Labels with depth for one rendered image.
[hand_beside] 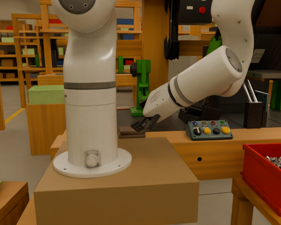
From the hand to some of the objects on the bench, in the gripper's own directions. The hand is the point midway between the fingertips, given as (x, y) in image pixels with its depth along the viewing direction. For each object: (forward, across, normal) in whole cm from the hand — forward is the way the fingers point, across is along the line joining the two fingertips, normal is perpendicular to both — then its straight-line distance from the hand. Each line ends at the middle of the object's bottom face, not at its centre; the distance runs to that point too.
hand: (140, 116), depth 77 cm
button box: (+1, +13, -32) cm, 34 cm away
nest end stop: (+10, +31, -30) cm, 44 cm away
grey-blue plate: (-8, +35, -51) cm, 63 cm away
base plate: (+8, +44, -48) cm, 65 cm away
